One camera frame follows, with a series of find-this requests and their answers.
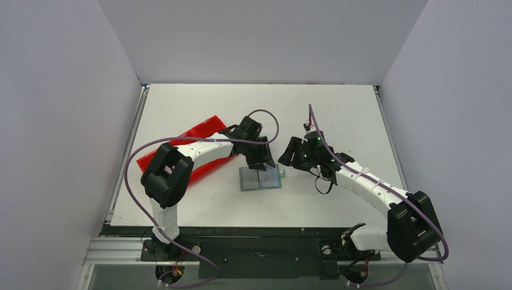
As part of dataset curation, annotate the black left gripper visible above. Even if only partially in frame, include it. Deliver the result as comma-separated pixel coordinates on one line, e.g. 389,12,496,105
243,137,274,171

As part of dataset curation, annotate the green leather card holder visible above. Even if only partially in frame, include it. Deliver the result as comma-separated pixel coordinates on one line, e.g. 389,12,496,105
239,165,286,192

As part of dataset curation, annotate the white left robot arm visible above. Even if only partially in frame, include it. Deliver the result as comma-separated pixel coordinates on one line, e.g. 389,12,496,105
141,115,275,260

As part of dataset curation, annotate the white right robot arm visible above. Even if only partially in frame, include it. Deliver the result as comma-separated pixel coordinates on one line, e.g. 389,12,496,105
278,131,442,263

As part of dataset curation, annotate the red right bin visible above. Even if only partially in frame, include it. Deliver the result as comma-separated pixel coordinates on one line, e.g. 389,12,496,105
189,115,233,164

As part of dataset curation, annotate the red middle bin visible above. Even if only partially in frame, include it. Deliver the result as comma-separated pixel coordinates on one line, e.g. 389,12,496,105
169,129,229,184

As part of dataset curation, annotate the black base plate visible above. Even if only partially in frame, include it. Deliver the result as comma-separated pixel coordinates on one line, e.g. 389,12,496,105
100,224,403,284

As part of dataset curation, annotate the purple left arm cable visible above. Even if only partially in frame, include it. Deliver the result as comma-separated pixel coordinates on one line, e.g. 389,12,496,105
123,109,281,289

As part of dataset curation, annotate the aluminium frame rail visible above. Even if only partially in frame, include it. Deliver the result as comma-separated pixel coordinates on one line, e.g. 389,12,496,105
77,237,447,289

